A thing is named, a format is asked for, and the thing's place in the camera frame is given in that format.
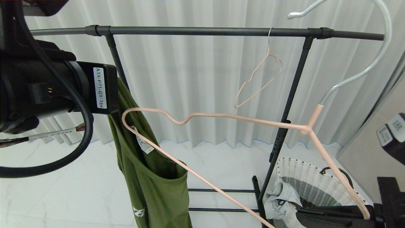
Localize white laundry basket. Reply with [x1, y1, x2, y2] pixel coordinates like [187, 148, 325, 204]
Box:
[277, 157, 369, 228]

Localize pale grey shorts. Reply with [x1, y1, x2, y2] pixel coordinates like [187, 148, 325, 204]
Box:
[264, 178, 304, 228]

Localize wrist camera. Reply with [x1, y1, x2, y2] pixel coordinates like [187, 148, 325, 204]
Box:
[6, 0, 76, 61]
[377, 113, 405, 166]

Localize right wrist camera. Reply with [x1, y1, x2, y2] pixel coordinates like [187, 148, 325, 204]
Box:
[377, 113, 405, 166]

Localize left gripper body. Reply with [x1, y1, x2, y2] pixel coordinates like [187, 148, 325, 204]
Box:
[33, 60, 119, 119]

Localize pink clothes hanger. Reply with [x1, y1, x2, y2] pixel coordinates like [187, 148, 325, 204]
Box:
[122, 0, 393, 228]
[234, 28, 283, 109]

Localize black cable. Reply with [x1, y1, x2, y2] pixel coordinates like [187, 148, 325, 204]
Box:
[0, 0, 94, 178]

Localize black clothes rack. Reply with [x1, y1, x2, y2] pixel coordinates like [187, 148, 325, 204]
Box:
[30, 25, 385, 228]

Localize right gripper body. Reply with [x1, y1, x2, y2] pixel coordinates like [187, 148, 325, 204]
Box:
[375, 177, 405, 228]

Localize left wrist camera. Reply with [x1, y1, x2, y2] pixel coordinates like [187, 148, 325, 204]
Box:
[6, 0, 76, 61]

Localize green shirt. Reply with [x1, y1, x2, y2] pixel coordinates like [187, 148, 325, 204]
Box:
[108, 78, 193, 228]

